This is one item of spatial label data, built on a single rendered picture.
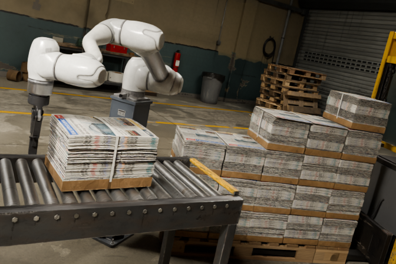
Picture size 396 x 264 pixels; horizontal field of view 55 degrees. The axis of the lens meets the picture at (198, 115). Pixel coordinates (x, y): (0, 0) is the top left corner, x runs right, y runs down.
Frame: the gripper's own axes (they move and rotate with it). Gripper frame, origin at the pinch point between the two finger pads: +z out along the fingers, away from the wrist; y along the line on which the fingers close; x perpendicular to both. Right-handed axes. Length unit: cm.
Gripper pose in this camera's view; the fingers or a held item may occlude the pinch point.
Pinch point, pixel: (33, 145)
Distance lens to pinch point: 160.2
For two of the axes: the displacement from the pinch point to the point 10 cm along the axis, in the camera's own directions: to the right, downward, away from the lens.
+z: -2.0, 9.6, 1.9
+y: -4.9, -2.6, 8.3
